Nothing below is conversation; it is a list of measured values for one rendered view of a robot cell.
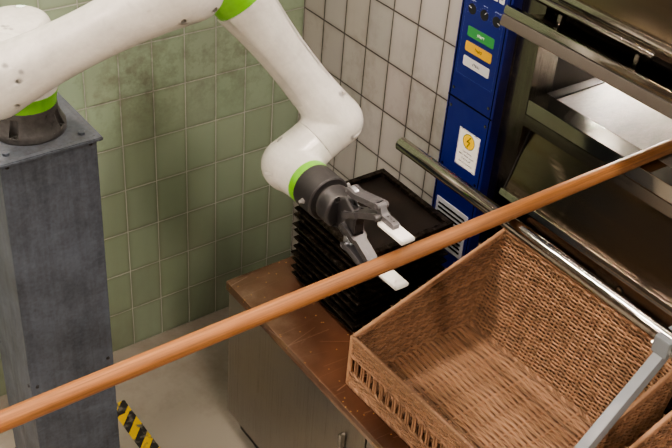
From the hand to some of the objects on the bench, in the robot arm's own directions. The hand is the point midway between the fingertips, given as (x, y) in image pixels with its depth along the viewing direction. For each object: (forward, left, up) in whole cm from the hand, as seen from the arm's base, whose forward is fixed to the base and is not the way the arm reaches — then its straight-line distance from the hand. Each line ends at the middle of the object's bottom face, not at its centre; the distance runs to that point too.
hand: (397, 257), depth 176 cm
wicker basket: (+1, +38, -61) cm, 72 cm away
